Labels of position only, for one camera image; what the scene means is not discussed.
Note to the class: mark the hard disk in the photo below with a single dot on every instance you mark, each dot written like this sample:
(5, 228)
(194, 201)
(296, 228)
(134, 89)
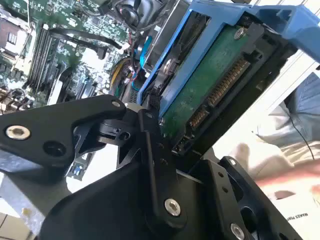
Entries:
(195, 100)

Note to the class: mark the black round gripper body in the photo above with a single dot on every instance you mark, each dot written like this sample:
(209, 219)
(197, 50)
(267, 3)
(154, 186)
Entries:
(105, 207)

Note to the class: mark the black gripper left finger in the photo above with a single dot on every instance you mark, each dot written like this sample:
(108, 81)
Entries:
(50, 130)

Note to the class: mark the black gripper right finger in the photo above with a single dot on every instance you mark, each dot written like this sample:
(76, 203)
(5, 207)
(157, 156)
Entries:
(225, 195)

